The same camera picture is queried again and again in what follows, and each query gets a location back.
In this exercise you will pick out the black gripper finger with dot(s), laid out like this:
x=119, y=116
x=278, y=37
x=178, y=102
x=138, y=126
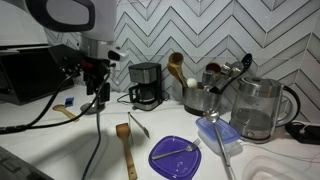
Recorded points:
x=90, y=87
x=105, y=92

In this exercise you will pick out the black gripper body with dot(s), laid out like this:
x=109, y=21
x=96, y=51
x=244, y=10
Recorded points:
x=98, y=71

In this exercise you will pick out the wooden spatula with hole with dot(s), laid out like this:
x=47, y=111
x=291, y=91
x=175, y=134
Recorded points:
x=125, y=133

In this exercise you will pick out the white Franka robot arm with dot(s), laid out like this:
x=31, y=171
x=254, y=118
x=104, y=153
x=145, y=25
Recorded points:
x=103, y=20

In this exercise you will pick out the small round metal dish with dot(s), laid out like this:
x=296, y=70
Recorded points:
x=87, y=108

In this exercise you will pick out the small blue packet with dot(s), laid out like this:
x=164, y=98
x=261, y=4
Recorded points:
x=69, y=102

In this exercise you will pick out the small wooden spoon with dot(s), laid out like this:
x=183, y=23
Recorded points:
x=59, y=107

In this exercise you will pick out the black coffee maker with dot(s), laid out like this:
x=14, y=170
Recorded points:
x=145, y=75

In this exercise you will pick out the metal kitchen tongs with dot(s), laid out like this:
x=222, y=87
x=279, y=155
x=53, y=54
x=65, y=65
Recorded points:
x=140, y=125

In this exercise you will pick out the black toaster oven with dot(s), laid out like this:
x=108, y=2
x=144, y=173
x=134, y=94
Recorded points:
x=26, y=76

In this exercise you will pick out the wooden turner in holder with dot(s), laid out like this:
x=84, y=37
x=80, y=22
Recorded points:
x=176, y=75

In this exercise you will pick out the round wooden spoon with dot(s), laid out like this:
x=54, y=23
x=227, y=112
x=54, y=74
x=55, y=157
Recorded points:
x=176, y=58

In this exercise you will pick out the white ball-head utensil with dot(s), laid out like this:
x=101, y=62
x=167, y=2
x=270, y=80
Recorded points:
x=192, y=82

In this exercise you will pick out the purple plastic lid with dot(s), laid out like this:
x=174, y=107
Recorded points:
x=176, y=165

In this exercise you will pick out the silver metal utensil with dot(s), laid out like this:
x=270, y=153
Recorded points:
x=208, y=79

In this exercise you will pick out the stainless steel dishwasher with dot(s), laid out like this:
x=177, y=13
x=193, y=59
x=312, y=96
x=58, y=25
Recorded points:
x=16, y=166

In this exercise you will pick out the long metal ladle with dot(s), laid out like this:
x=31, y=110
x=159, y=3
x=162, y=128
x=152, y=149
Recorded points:
x=211, y=115

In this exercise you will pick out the brown measuring cup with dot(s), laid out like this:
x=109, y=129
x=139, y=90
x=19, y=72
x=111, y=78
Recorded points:
x=213, y=68

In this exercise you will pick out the silver measuring cup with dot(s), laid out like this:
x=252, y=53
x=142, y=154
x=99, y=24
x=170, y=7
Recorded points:
x=233, y=69

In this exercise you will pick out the clear container with blue lid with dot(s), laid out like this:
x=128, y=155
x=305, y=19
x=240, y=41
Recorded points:
x=230, y=133

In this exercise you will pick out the black slotted spoon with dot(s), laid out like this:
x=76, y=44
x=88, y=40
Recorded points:
x=246, y=61

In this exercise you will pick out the glass electric kettle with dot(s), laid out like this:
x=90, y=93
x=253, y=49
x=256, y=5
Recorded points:
x=256, y=110

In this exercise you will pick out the black power adapter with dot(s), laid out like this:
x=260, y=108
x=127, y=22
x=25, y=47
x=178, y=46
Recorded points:
x=305, y=133

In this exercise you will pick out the white wall outlet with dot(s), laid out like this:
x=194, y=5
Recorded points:
x=116, y=65

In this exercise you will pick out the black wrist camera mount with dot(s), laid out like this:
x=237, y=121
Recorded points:
x=65, y=56

